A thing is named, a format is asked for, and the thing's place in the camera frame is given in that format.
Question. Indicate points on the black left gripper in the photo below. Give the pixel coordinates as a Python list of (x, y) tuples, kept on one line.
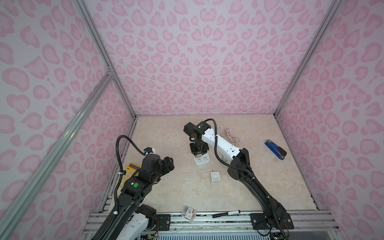
[(165, 165)]

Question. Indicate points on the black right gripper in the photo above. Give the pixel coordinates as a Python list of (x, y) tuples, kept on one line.
[(202, 150)]

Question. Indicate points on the white charger plug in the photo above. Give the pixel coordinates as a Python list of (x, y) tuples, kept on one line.
[(215, 176)]

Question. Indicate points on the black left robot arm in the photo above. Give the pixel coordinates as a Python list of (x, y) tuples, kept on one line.
[(130, 217)]

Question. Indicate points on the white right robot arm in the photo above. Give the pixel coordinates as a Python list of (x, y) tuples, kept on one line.
[(205, 134)]

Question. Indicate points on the white square power strip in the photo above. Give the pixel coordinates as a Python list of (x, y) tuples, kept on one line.
[(202, 160)]

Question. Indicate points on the yellow calculator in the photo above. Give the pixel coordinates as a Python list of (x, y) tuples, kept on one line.
[(130, 170)]

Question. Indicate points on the small clear plastic box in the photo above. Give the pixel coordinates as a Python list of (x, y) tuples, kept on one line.
[(189, 213)]

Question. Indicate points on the black marker pen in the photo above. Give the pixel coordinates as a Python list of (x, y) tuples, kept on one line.
[(223, 214)]

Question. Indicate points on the blue stapler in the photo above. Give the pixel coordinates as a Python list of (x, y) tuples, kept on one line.
[(277, 150)]

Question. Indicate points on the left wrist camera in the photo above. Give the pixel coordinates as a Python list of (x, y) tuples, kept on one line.
[(149, 150)]

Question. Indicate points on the aluminium diagonal frame bar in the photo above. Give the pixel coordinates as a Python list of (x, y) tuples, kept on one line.
[(21, 204)]

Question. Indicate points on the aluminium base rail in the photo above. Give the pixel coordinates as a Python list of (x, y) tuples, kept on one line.
[(306, 221)]

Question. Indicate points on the aluminium frame post left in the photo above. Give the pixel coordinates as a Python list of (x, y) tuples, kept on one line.
[(91, 27)]

